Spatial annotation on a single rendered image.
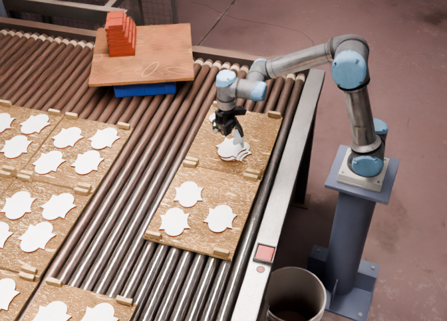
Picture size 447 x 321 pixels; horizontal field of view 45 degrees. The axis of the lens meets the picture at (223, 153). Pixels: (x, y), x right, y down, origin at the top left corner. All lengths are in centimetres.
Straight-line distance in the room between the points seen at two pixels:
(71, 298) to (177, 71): 122
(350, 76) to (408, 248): 163
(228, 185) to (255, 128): 37
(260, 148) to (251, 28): 270
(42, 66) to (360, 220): 181
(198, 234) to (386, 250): 150
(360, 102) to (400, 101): 232
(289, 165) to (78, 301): 102
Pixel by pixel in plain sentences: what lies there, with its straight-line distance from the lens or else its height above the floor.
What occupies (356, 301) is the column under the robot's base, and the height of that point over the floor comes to 1.
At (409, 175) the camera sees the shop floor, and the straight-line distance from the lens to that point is 373.
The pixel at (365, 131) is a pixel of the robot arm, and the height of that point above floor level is 124.
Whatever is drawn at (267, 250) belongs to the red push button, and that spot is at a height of 93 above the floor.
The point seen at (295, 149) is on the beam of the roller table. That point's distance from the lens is 243.
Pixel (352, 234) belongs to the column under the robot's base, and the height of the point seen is 54.
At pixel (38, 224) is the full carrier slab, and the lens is 222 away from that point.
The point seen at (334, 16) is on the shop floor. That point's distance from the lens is 523.
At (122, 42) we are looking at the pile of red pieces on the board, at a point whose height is 112.
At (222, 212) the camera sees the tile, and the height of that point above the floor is 95.
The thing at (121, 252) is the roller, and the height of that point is 91.
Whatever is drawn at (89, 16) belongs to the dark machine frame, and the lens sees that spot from 335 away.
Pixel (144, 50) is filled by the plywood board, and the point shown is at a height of 104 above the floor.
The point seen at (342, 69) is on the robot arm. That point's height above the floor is 150.
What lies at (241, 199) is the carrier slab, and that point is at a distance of 218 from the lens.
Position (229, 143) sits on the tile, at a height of 97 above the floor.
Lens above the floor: 258
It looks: 44 degrees down
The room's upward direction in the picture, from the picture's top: 2 degrees counter-clockwise
